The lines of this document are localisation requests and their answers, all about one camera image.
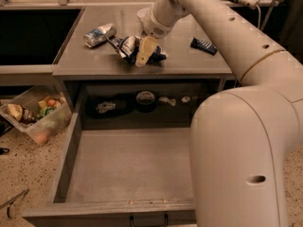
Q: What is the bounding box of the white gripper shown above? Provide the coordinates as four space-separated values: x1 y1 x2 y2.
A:
135 7 174 67

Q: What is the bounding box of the blue white chip bag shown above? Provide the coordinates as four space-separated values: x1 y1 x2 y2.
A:
109 36 167 64

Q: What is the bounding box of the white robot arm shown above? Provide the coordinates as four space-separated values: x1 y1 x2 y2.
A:
140 0 303 227

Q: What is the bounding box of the grey open drawer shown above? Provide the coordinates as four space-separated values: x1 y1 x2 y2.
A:
22 80 222 227

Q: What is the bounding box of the brown snack bag in bin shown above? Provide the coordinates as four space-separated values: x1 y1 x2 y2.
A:
8 104 37 124

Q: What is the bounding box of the white ceramic bowl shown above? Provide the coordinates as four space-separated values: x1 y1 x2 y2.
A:
137 8 153 34

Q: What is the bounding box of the silver blue soda can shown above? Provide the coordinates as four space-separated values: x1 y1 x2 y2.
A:
83 23 116 48

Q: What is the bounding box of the grey cabinet counter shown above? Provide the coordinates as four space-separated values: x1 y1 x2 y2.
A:
53 3 232 80

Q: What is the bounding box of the black tape roll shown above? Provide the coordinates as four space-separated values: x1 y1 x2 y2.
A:
135 91 156 113

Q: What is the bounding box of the dark blue snack bar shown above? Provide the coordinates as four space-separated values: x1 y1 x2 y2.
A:
190 38 217 56

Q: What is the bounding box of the crumpled white wrapper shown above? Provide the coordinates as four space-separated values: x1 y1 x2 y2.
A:
158 96 177 107

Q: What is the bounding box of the black cloth with label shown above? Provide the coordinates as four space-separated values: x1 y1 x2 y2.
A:
85 95 135 119

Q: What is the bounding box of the clear plastic storage bin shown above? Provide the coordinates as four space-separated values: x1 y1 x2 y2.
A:
0 85 72 145

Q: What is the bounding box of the white cable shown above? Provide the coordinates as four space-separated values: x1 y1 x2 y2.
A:
255 4 262 30

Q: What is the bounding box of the black drawer handle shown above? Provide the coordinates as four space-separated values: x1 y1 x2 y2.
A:
129 214 169 227

